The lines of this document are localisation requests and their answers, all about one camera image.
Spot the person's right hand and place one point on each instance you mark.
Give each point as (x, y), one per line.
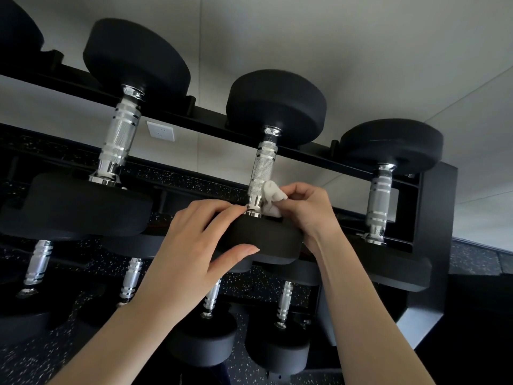
(314, 218)

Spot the black metal dumbbell rack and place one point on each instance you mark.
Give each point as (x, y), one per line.
(435, 220)

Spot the white wall socket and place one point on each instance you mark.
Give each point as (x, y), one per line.
(160, 131)

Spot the person's right fingers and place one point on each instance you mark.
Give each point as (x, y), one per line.
(297, 193)

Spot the person's left thumb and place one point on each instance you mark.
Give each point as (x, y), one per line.
(234, 257)

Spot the person's left hand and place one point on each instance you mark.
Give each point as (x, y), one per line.
(180, 256)

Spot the person's left middle finger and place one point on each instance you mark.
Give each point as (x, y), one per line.
(208, 205)

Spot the person's right forearm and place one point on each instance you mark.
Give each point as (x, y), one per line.
(360, 316)

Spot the white cleaning wipe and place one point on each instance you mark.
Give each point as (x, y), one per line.
(272, 196)

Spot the person's left forearm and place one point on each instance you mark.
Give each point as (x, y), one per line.
(124, 348)

